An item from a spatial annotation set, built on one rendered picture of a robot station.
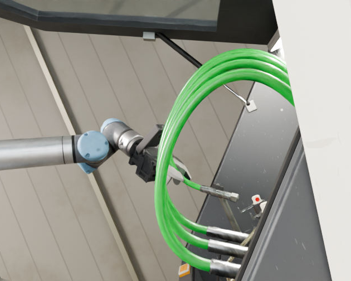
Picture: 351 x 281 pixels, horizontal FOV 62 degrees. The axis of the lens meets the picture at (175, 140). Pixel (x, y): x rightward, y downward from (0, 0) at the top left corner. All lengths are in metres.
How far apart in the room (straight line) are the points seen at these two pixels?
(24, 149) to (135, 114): 1.60
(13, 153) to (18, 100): 1.89
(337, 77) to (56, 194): 2.38
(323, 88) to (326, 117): 0.02
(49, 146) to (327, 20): 0.68
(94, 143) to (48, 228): 1.85
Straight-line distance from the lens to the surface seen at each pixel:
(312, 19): 0.22
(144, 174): 0.81
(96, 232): 2.43
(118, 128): 0.91
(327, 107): 0.21
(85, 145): 0.75
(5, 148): 0.80
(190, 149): 2.26
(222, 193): 0.72
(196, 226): 0.53
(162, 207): 0.37
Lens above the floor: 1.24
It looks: 4 degrees up
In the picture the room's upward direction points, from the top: 25 degrees counter-clockwise
